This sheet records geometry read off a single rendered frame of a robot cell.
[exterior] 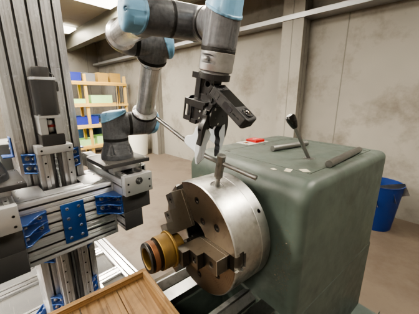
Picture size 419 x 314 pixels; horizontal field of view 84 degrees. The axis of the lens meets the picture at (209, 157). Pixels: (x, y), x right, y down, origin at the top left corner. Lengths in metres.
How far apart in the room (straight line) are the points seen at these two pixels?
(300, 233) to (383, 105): 2.98
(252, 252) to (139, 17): 0.57
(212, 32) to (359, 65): 3.15
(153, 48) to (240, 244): 0.72
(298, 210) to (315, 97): 3.16
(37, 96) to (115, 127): 0.31
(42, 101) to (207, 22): 0.82
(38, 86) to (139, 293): 0.86
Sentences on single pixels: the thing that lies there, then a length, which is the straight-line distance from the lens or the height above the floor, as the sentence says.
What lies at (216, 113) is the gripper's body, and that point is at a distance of 0.54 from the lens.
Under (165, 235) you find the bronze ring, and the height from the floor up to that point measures 1.12.
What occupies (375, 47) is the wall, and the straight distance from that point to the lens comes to 3.58.
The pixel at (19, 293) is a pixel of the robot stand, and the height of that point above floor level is 0.21.
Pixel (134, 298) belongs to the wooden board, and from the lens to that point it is 0.82.
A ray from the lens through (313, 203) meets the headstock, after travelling 0.63.
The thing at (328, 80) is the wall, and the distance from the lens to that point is 3.66.
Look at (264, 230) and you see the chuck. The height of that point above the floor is 1.13.
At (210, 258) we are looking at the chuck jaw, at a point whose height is 1.10.
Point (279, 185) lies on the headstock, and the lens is 0.63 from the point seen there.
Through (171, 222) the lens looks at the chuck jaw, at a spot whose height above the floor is 1.14.
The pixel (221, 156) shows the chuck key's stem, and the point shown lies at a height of 1.31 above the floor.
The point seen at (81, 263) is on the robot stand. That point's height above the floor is 0.63.
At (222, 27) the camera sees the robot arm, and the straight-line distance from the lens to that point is 0.52.
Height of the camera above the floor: 1.45
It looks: 15 degrees down
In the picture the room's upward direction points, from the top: straight up
